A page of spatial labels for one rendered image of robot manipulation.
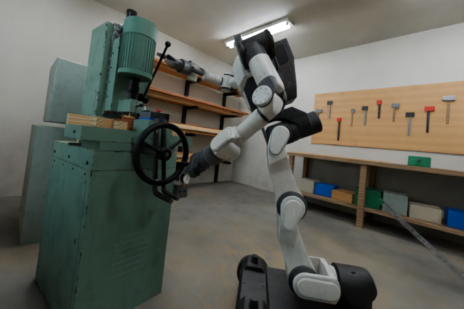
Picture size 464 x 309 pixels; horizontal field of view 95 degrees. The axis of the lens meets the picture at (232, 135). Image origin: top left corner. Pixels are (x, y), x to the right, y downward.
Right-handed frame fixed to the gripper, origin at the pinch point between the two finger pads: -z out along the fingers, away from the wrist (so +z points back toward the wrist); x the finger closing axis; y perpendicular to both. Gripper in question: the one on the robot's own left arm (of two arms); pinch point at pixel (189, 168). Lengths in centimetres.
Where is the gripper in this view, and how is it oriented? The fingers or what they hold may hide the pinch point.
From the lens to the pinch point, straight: 102.5
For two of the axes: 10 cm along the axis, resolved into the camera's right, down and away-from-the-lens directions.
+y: -6.7, -5.3, -5.2
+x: 0.3, -7.2, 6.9
